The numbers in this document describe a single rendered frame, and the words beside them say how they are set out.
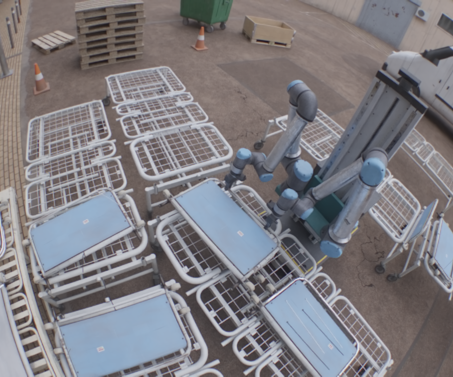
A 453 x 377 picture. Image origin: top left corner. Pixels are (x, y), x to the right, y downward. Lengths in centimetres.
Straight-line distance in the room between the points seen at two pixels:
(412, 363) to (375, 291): 98
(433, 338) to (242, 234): 270
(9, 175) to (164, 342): 266
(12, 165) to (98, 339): 250
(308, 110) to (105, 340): 170
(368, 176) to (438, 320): 273
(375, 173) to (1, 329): 217
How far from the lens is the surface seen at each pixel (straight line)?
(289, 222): 230
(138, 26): 506
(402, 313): 315
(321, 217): 198
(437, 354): 355
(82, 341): 163
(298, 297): 177
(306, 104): 144
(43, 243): 193
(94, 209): 192
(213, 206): 177
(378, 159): 124
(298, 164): 182
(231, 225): 171
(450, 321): 389
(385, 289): 305
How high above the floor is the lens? 211
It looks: 50 degrees down
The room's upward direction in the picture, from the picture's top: 16 degrees clockwise
